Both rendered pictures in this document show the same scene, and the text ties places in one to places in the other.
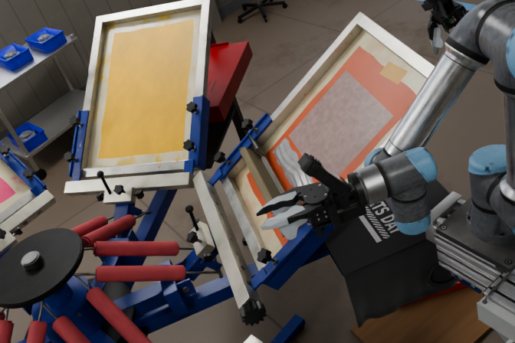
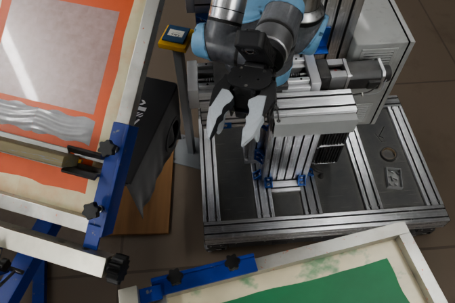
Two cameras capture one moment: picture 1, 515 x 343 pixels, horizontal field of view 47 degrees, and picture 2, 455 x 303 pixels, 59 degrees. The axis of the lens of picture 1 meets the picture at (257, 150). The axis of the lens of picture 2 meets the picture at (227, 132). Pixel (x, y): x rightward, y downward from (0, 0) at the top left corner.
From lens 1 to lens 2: 0.88 m
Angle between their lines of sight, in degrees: 50
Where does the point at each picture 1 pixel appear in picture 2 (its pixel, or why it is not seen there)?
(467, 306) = not seen: hidden behind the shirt
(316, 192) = (252, 74)
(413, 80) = not seen: outside the picture
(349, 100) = (47, 19)
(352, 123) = (72, 39)
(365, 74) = not seen: outside the picture
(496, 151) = not seen: outside the picture
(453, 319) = not seen: hidden behind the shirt
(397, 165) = (288, 13)
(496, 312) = (291, 122)
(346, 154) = (90, 70)
